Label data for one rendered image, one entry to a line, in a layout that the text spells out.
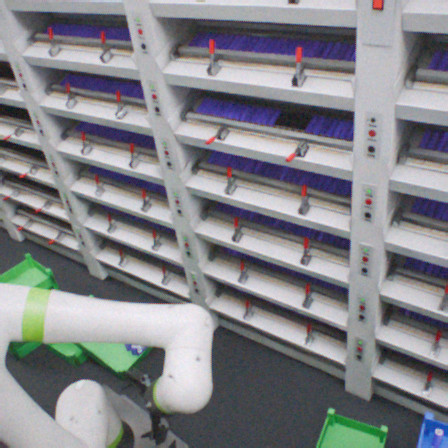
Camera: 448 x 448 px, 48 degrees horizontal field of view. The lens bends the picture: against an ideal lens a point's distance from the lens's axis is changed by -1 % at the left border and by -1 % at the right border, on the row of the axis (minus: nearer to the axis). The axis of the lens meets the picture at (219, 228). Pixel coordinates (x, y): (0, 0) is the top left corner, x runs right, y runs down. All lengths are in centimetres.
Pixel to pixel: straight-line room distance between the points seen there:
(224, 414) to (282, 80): 121
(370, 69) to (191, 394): 80
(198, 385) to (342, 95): 74
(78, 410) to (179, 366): 37
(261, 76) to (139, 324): 72
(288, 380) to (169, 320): 100
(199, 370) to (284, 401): 93
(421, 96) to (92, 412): 108
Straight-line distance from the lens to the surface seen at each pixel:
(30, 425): 115
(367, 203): 137
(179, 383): 107
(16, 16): 209
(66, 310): 111
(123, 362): 219
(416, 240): 143
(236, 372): 207
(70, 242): 268
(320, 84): 131
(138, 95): 184
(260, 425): 193
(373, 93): 123
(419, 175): 132
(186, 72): 152
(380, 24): 117
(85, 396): 138
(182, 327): 111
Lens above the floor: 165
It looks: 37 degrees down
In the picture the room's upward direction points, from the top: 9 degrees counter-clockwise
